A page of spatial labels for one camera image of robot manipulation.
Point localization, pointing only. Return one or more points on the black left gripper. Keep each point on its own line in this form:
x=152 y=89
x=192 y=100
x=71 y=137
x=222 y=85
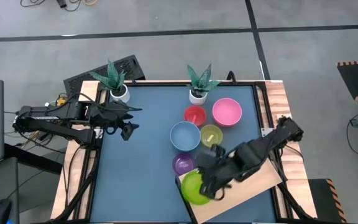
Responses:
x=107 y=113

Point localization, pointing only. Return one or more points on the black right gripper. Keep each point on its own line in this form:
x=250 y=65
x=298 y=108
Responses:
x=221 y=168

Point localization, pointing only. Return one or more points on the lime green plastic bowl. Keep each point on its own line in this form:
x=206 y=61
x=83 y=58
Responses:
x=191 y=188

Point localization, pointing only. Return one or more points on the large blue plastic bowl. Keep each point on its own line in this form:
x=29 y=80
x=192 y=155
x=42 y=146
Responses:
x=185 y=136

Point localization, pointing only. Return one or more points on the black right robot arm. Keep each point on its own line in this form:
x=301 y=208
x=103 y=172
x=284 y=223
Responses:
x=259 y=149

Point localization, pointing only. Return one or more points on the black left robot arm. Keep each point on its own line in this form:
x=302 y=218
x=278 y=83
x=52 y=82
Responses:
x=54 y=130

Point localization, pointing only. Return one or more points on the small purple plastic bowl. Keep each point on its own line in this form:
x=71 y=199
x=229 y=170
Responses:
x=182 y=163

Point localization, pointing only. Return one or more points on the blue table mat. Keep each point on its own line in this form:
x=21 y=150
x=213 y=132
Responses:
x=135 y=171

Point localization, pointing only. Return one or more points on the small yellow plastic bowl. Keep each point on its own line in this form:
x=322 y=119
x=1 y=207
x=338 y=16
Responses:
x=216 y=133

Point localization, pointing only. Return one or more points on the small red plastic bowl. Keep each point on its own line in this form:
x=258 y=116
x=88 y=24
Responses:
x=191 y=113

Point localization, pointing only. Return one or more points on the large pink plastic bowl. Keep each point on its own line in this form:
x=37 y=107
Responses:
x=227 y=111

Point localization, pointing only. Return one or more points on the silver metal corner plate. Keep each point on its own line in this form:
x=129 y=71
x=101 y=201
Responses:
x=266 y=132

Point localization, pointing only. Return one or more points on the black desk base bar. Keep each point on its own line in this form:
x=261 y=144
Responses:
x=33 y=158

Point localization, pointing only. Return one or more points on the black power adapter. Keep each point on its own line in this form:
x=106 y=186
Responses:
x=62 y=3

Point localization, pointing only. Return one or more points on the black computer mouse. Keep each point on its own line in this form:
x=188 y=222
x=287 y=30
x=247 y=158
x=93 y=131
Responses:
x=0 y=213

